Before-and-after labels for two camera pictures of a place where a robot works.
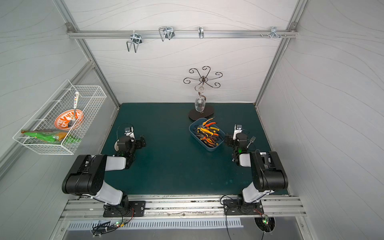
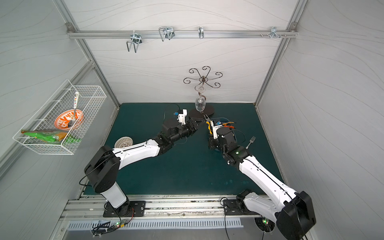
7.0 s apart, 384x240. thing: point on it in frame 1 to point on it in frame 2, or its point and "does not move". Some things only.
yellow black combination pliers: [204, 131] to [208, 121]
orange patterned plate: [62, 120] does not move
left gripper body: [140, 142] to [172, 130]
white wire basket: [61, 123] does not move
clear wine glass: [200, 104] does not move
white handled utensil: [75, 103] does not move
